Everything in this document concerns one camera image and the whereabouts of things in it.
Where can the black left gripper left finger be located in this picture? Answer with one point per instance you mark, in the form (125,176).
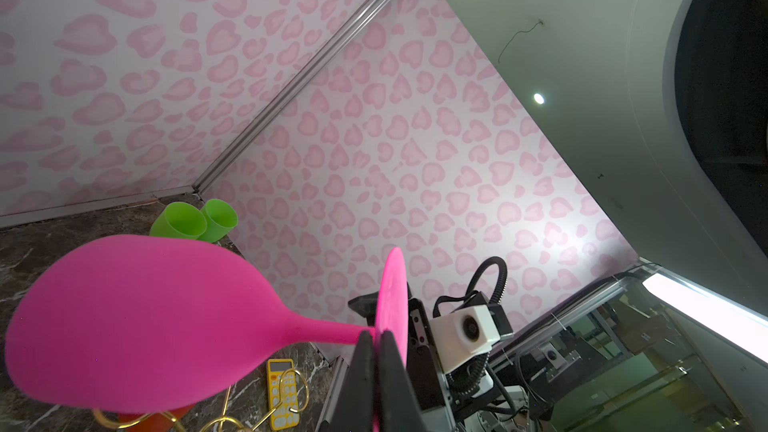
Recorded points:
(355,408)

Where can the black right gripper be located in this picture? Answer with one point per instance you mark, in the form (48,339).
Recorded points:
(422,365)

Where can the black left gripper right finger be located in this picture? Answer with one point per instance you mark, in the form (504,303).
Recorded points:
(398,409)

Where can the red wine glass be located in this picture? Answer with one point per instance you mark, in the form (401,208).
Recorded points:
(159,423)

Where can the magenta wine glass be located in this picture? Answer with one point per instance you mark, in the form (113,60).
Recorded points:
(139,324)

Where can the lime green wine glass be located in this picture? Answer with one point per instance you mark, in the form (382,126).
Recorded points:
(221,218)
(179,220)

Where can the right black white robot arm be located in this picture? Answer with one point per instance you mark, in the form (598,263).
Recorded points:
(473,387)

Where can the yellow calculator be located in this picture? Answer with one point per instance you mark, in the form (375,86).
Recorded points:
(283,394)

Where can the white ceiling light strip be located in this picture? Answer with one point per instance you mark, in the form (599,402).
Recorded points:
(738,325)

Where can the gold wire wine glass rack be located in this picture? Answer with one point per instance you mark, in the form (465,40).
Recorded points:
(243,408)

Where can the aluminium enclosure frame strut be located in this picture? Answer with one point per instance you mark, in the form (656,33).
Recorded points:
(116,102)

